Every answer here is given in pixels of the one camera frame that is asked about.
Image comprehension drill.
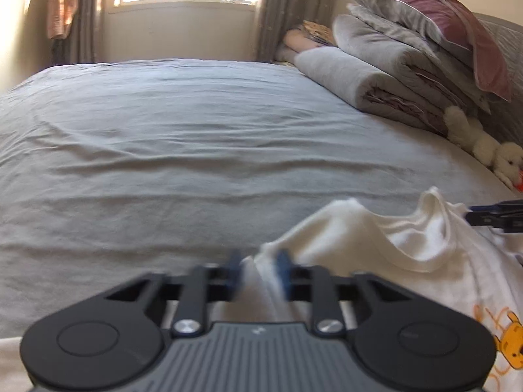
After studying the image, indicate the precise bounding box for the white Winnie the Pooh sweatshirt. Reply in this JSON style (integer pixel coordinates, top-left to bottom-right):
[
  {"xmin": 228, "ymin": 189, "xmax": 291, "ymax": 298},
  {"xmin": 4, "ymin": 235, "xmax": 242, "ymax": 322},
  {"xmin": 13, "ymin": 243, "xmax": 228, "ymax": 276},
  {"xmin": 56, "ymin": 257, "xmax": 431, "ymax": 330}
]
[{"xmin": 1, "ymin": 188, "xmax": 522, "ymax": 391}]

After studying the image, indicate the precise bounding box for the grey curtain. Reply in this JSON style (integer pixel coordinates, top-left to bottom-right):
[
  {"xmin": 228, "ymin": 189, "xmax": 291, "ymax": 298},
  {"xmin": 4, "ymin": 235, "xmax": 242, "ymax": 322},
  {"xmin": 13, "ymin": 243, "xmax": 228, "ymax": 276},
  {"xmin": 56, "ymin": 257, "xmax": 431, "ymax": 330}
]
[
  {"xmin": 49, "ymin": 0, "xmax": 103, "ymax": 66},
  {"xmin": 254, "ymin": 0, "xmax": 334, "ymax": 62}
]

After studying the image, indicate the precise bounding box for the grey quilted headboard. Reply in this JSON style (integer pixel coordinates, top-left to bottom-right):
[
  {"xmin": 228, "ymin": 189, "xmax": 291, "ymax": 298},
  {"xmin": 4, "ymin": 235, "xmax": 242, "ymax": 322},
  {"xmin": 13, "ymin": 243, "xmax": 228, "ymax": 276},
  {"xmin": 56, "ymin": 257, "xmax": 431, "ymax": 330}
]
[{"xmin": 471, "ymin": 12, "xmax": 523, "ymax": 148}]

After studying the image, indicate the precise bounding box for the white plush dog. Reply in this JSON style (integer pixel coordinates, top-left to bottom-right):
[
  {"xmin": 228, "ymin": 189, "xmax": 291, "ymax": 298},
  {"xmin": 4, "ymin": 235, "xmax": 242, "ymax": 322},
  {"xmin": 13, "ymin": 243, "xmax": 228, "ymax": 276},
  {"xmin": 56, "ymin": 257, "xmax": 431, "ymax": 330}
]
[{"xmin": 443, "ymin": 106, "xmax": 522, "ymax": 190}]

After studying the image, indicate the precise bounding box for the pink hanging towel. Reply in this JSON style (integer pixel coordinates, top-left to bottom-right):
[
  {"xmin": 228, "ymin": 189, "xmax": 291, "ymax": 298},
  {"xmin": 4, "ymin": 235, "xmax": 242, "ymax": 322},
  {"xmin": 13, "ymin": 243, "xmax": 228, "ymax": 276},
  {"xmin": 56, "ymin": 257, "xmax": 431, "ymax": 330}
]
[{"xmin": 46, "ymin": 0, "xmax": 78, "ymax": 40}]

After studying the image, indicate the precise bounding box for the grey bed sheet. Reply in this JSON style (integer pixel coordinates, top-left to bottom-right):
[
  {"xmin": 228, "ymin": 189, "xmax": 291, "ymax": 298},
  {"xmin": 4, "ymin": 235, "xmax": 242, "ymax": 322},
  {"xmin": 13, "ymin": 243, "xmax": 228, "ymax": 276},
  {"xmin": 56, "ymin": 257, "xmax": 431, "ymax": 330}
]
[{"xmin": 1, "ymin": 59, "xmax": 512, "ymax": 338}]

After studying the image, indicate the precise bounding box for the grey curtain left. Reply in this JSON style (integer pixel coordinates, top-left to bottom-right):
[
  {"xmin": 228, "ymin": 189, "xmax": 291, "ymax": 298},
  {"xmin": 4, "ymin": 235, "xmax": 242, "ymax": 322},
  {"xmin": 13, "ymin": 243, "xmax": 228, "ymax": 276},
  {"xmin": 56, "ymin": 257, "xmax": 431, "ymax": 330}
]
[{"xmin": 49, "ymin": 0, "xmax": 103, "ymax": 66}]

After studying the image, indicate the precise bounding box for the grey curtain right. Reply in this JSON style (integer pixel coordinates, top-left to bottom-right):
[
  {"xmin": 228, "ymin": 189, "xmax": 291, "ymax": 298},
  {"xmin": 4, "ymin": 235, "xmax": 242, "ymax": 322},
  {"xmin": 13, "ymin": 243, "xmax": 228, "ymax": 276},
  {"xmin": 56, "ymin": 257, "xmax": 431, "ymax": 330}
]
[{"xmin": 254, "ymin": 0, "xmax": 334, "ymax": 62}]

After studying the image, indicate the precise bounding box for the folded grey quilt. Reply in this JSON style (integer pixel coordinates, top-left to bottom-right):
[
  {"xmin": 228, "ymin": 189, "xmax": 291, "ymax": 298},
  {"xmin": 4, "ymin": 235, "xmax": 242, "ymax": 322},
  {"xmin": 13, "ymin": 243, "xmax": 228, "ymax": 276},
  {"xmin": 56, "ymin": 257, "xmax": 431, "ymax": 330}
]
[{"xmin": 294, "ymin": 4, "xmax": 490, "ymax": 135}]

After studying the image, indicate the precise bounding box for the mauve pillow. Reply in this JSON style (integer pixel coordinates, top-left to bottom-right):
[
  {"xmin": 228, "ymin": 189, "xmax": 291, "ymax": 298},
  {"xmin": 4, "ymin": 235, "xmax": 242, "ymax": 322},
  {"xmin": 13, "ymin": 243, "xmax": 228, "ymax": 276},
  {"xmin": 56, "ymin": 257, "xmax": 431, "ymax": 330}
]
[{"xmin": 355, "ymin": 0, "xmax": 512, "ymax": 103}]

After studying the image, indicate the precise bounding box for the pink bundle by curtain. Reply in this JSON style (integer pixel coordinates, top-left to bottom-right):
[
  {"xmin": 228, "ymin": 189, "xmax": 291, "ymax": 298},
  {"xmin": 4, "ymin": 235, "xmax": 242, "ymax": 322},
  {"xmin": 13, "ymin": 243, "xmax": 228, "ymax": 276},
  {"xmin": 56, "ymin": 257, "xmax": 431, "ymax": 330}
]
[{"xmin": 274, "ymin": 20, "xmax": 336, "ymax": 64}]

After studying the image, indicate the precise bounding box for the orange book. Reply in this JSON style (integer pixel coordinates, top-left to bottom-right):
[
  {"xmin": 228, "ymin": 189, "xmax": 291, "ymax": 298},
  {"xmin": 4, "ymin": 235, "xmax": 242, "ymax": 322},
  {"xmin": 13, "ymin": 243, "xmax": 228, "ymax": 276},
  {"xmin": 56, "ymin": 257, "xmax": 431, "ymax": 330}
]
[{"xmin": 514, "ymin": 170, "xmax": 523, "ymax": 193}]

